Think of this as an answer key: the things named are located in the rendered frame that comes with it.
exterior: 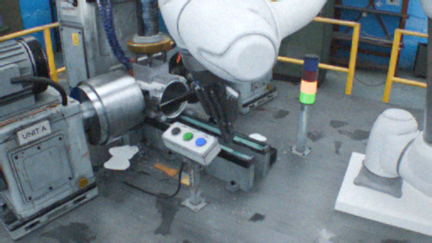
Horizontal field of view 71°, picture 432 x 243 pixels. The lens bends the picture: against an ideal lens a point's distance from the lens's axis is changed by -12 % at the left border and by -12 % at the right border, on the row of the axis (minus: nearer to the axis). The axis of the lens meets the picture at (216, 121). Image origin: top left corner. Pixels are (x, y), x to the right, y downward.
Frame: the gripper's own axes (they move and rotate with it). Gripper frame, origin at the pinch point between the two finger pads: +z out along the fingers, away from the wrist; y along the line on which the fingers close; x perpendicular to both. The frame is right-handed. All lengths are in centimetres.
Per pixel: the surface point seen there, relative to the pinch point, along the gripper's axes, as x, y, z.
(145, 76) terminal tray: -20, 61, 14
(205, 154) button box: 2.4, 8.5, 11.1
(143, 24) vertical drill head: -29, 62, -6
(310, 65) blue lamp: -54, 4, 18
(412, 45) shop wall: -489, 32, 266
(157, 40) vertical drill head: -30, 57, 2
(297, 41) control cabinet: -292, 147, 174
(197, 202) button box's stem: 7.4, 15.8, 34.5
